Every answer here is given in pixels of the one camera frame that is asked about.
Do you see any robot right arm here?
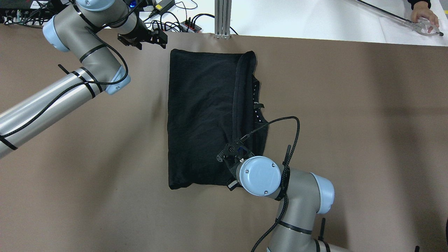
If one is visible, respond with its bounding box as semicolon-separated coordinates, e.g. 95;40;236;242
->
231;156;347;252

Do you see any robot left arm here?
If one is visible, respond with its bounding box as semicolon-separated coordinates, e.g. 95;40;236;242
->
0;0;168;157

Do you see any person's hand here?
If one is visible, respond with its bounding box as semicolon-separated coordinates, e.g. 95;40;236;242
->
408;0;440;28

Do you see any aluminium frame post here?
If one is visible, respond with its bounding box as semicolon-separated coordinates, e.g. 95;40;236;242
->
214;0;232;40

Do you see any black t-shirt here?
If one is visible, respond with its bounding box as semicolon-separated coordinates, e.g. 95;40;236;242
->
167;49;267;190

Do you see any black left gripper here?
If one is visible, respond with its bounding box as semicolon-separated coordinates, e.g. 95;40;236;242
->
117;20;168;50

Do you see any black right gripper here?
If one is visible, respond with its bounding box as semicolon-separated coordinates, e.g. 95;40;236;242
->
224;158;245;191

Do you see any power strip with cables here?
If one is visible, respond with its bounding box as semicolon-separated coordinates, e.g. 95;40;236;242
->
145;13;205;33

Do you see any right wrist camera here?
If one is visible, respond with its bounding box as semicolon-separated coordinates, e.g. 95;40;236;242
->
216;139;255;162

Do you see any metal grabber tool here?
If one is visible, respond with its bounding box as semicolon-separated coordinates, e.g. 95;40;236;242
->
354;0;444;37

